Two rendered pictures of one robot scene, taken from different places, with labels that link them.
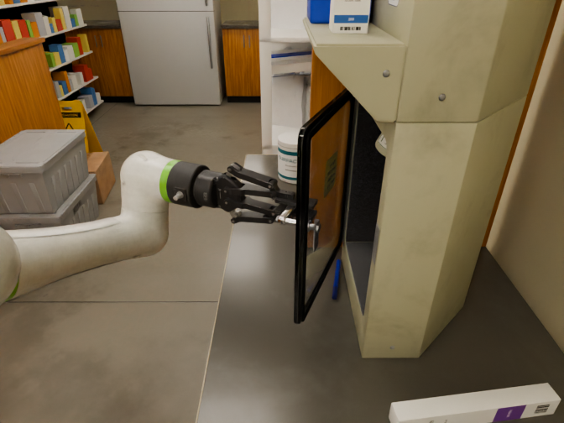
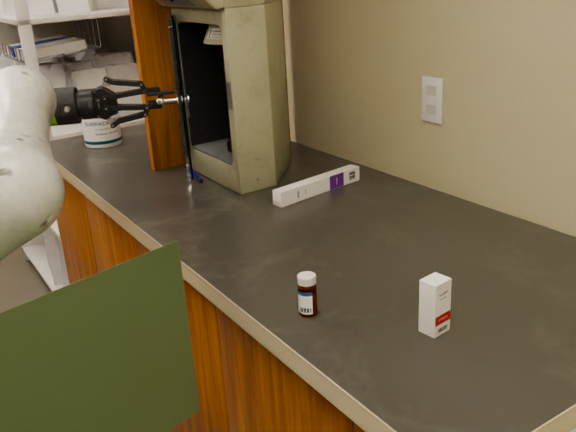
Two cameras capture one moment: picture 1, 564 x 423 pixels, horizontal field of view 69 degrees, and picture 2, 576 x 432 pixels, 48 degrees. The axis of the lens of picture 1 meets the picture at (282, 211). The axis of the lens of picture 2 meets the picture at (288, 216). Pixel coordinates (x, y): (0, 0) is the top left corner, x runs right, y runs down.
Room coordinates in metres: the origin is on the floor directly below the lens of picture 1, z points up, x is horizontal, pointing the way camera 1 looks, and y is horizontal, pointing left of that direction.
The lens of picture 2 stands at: (-0.91, 0.60, 1.51)
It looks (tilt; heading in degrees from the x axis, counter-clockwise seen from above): 21 degrees down; 328
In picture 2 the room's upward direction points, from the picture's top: 3 degrees counter-clockwise
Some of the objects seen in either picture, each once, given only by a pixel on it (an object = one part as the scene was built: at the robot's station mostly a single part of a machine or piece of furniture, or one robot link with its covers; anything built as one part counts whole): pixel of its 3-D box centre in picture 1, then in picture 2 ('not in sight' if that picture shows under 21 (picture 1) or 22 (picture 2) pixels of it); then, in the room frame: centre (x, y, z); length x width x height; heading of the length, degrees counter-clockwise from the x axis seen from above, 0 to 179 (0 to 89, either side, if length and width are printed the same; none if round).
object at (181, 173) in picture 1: (190, 185); (68, 105); (0.76, 0.19, 1.20); 0.12 x 0.06 x 0.09; 157
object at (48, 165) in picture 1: (40, 169); not in sight; (2.36, 1.52, 0.49); 0.60 x 0.42 x 0.33; 0
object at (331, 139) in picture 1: (325, 202); (179, 95); (0.71, -0.09, 1.19); 0.30 x 0.01 x 0.40; 157
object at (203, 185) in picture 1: (222, 191); (99, 103); (0.74, 0.12, 1.20); 0.09 x 0.07 x 0.08; 67
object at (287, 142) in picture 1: (296, 157); (100, 123); (1.35, -0.05, 1.02); 0.13 x 0.13 x 0.15
